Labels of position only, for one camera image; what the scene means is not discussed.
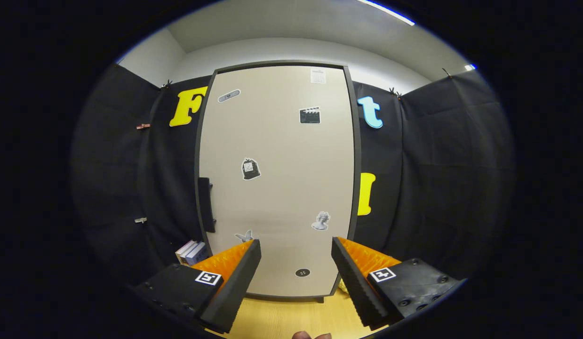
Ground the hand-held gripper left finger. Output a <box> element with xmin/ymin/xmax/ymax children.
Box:
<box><xmin>130</xmin><ymin>238</ymin><xmax>263</xmax><ymax>334</ymax></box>

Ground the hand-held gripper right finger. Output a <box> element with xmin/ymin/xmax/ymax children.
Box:
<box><xmin>330</xmin><ymin>236</ymin><xmax>464</xmax><ymax>330</ymax></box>

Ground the black door handle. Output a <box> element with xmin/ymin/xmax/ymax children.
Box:
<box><xmin>198</xmin><ymin>177</ymin><xmax>217</xmax><ymax>234</ymax></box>

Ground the beige shoe cabinet door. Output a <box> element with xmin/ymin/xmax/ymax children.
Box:
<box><xmin>199</xmin><ymin>65</ymin><xmax>356</xmax><ymax>297</ymax></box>

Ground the dark grey shoe cabinet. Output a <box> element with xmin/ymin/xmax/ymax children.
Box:
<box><xmin>194</xmin><ymin>60</ymin><xmax>362</xmax><ymax>303</ymax></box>

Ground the white book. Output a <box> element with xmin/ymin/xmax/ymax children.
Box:
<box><xmin>175</xmin><ymin>240</ymin><xmax>198</xmax><ymax>264</ymax></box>

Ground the black backdrop cloth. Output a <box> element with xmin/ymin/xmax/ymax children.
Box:
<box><xmin>70</xmin><ymin>64</ymin><xmax>517</xmax><ymax>288</ymax></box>

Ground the long ceiling light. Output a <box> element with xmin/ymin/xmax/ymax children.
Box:
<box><xmin>357</xmin><ymin>0</ymin><xmax>415</xmax><ymax>26</ymax></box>

